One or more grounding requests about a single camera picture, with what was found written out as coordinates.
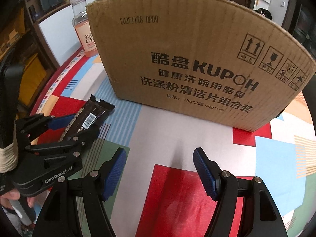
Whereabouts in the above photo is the dark chocolate bar packet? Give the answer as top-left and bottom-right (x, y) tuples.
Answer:
(59, 94), (115, 142)

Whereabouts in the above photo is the person left hand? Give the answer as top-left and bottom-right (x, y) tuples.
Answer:
(1, 189), (35, 210)

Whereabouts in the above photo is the colourful patchwork tablecloth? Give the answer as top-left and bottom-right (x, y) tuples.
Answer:
(34, 52), (315, 236)

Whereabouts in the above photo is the pink drink bottle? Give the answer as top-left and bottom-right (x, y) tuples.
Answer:
(70, 0), (98, 57)

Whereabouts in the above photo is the brown cardboard box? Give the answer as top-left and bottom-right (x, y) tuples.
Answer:
(87, 0), (315, 132)

